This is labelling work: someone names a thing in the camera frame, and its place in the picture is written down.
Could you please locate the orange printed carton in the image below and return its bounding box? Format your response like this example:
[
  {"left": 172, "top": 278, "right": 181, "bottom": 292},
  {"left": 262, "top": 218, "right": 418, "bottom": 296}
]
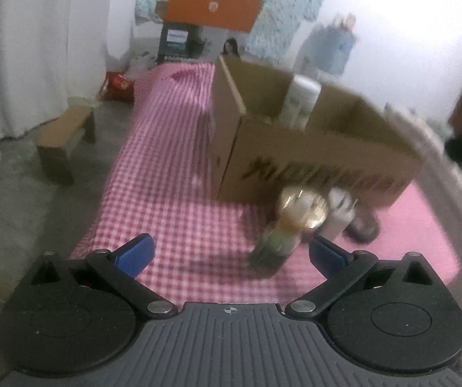
[{"left": 155, "top": 0, "right": 264, "bottom": 63}]

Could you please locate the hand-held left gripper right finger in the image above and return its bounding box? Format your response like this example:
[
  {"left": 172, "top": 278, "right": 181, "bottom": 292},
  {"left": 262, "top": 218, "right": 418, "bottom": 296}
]
[{"left": 285, "top": 236, "right": 435, "bottom": 319}]

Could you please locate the brown cardboard box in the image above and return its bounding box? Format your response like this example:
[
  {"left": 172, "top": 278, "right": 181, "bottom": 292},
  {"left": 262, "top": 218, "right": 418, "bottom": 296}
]
[{"left": 209, "top": 55, "right": 423, "bottom": 206}]

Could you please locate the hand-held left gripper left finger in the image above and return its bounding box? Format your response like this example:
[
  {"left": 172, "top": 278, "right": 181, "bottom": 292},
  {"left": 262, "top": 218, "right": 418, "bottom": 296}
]
[{"left": 29, "top": 233, "right": 178, "bottom": 318}]

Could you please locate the white charger adapter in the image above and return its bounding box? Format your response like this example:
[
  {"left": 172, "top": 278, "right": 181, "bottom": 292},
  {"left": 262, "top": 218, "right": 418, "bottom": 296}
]
[{"left": 319, "top": 189, "right": 356, "bottom": 243}]

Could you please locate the red bag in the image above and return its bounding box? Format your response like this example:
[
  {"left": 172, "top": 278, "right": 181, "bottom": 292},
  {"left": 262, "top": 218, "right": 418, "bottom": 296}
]
[{"left": 101, "top": 72, "right": 135, "bottom": 101}]

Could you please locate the white curtain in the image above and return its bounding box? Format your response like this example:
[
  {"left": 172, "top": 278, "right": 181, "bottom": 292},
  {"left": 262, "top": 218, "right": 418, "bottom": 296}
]
[{"left": 0, "top": 0, "right": 135, "bottom": 174}]

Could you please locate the pink checked tablecloth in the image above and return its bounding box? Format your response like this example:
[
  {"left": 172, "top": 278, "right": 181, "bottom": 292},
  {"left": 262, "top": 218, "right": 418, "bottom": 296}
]
[{"left": 70, "top": 62, "right": 462, "bottom": 303}]

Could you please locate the small wooden stool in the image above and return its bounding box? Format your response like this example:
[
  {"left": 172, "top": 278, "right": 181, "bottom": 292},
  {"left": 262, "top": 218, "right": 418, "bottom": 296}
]
[{"left": 35, "top": 105, "right": 96, "bottom": 186}]

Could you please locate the black tape roll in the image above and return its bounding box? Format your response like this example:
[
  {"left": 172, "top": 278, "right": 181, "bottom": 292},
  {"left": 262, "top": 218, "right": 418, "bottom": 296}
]
[{"left": 344, "top": 203, "right": 380, "bottom": 244}]

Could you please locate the gold-lid cream jar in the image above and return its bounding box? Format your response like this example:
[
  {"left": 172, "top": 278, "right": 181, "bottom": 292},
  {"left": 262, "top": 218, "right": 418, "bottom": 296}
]
[{"left": 279, "top": 185, "right": 330, "bottom": 230}]

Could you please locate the white green-label pill bottle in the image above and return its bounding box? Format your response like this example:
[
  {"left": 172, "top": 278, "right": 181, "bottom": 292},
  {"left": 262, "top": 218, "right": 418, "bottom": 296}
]
[{"left": 278, "top": 74, "right": 322, "bottom": 132}]

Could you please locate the white plastic bag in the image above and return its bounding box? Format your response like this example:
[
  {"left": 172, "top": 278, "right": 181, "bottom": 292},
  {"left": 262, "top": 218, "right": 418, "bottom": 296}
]
[{"left": 124, "top": 54, "right": 159, "bottom": 83}]

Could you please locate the green dropper bottle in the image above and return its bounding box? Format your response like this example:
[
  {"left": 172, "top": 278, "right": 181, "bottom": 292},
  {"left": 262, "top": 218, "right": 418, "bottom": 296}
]
[{"left": 248, "top": 193, "right": 302, "bottom": 279}]

